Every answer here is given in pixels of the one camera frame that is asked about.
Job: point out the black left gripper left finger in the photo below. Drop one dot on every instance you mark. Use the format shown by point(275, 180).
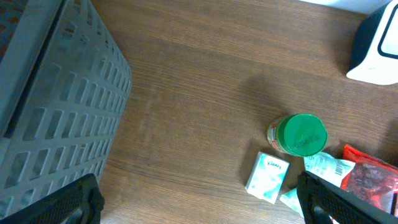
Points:
point(78, 202)

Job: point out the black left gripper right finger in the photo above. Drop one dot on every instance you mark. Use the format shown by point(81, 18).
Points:
point(323, 202)

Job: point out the teal wet wipes pack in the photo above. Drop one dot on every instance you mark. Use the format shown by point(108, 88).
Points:
point(326, 167)

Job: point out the red candy bag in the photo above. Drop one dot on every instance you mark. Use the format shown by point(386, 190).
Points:
point(371, 180)

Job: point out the small teal tissue pack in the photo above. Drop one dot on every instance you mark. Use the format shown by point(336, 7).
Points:
point(267, 177)

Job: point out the green lid jar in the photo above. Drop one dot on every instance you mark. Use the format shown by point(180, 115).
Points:
point(299, 135)

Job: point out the white barcode scanner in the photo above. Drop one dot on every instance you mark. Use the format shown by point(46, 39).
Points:
point(374, 54)

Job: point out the dark grey plastic basket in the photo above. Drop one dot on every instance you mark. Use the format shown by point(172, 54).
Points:
point(64, 86)

